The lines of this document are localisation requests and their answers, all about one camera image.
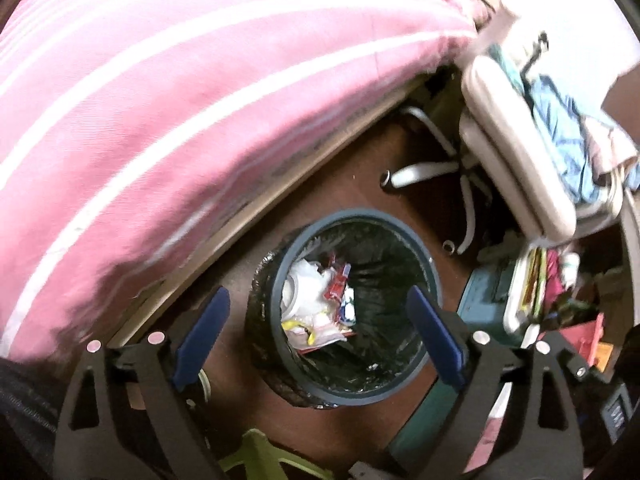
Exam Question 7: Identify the teal storage box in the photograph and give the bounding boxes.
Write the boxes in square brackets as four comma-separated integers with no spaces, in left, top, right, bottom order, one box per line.
[457,265,516,321]

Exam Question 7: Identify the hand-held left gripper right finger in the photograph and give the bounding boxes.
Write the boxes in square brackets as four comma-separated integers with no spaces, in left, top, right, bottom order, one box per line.
[406,285,586,480]

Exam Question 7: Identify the white tissue wad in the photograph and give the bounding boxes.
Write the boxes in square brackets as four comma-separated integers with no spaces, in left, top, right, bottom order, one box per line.
[281,259,333,323]

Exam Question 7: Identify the pink striped bed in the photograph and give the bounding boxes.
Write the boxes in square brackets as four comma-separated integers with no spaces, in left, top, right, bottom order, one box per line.
[0,0,481,361]

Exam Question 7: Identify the pink plastic toy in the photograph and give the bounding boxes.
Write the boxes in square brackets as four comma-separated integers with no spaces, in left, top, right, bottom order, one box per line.
[565,312,608,366]

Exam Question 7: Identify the cream padded office chair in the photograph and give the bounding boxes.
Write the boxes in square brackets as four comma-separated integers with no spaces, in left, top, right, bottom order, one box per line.
[380,5,626,256]

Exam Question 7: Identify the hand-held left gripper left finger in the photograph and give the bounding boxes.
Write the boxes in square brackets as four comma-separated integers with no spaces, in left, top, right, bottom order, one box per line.
[52,286,232,480]

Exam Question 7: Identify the teal plastic object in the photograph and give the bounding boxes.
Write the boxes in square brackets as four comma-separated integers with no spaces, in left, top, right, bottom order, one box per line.
[387,385,453,461]

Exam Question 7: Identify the white box of books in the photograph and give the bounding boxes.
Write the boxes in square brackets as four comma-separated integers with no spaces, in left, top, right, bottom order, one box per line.
[502,247,551,336]

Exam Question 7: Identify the light blue cloth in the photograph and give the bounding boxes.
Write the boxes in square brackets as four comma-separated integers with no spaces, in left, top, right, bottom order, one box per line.
[525,75,640,206]

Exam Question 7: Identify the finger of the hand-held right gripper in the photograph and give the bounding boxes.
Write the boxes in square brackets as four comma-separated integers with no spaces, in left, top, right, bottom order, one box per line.
[562,345,608,391]

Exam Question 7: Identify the green plastic stool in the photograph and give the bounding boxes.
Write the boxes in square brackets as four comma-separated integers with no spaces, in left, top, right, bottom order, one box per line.
[215,427,336,480]

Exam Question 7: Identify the brown wooden desk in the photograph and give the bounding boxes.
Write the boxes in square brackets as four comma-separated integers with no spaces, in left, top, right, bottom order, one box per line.
[600,60,640,131]

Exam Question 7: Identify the dark round trash bin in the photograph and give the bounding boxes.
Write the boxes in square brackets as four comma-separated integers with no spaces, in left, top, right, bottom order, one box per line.
[246,207,443,411]

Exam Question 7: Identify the person's dark pants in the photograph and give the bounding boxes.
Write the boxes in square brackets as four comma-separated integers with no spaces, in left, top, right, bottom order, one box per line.
[0,357,66,480]

